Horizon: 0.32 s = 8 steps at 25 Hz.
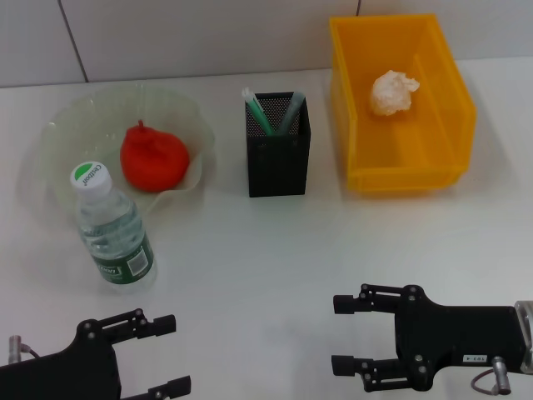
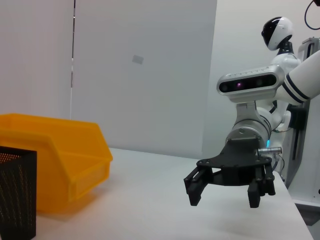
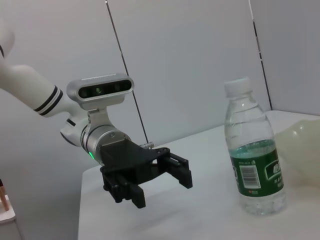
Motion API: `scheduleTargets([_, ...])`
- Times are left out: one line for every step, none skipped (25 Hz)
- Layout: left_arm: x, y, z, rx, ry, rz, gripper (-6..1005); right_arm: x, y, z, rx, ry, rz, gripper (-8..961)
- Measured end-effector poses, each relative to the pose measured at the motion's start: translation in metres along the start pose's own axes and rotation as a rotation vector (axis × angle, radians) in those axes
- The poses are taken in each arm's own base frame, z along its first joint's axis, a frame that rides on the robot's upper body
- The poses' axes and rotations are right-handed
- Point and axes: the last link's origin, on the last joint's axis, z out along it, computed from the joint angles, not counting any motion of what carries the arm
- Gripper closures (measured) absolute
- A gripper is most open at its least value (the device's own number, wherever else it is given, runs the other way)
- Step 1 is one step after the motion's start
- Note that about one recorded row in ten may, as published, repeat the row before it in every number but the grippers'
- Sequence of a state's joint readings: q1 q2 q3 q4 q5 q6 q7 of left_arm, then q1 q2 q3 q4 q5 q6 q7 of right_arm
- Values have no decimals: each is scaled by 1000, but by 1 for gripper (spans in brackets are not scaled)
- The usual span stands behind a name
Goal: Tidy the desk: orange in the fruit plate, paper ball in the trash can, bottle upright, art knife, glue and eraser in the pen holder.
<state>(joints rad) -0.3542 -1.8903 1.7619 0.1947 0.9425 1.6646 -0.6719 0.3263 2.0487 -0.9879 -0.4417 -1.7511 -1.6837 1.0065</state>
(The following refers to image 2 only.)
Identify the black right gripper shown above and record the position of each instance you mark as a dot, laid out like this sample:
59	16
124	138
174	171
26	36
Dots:
237	165

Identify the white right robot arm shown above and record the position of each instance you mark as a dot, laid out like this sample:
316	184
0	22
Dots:
297	80

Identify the black mesh pen holder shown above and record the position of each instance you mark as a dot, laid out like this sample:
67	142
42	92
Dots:
17	195

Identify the grey sticker patch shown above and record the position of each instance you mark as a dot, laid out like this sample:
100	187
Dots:
138	59

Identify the yellow plastic storage bin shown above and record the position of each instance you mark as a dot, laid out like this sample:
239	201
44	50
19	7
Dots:
75	150

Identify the black and white robot head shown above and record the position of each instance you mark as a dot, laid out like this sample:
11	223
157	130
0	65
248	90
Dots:
277	32

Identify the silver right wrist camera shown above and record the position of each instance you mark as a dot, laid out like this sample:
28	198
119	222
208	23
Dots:
250	83

